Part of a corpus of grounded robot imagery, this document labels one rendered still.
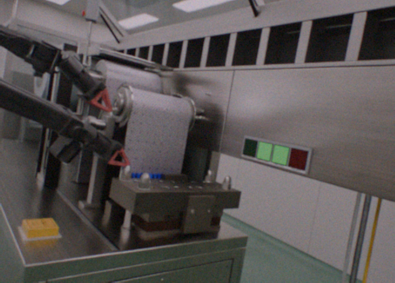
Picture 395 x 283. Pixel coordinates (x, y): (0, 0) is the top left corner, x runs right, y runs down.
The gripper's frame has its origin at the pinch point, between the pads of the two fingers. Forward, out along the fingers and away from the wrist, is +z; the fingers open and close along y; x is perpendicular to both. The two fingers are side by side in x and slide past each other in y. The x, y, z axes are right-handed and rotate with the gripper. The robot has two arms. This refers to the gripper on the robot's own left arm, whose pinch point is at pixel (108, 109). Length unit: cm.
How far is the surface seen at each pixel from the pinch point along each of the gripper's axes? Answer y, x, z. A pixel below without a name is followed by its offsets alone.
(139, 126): 6.7, 1.9, 9.1
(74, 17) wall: -545, 212, 11
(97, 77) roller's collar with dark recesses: -21.3, 10.6, -4.7
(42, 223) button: 15.7, -36.2, 3.7
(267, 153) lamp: 38, 17, 32
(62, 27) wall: -546, 181, 11
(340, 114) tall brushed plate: 58, 28, 24
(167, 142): 6.8, 5.7, 20.7
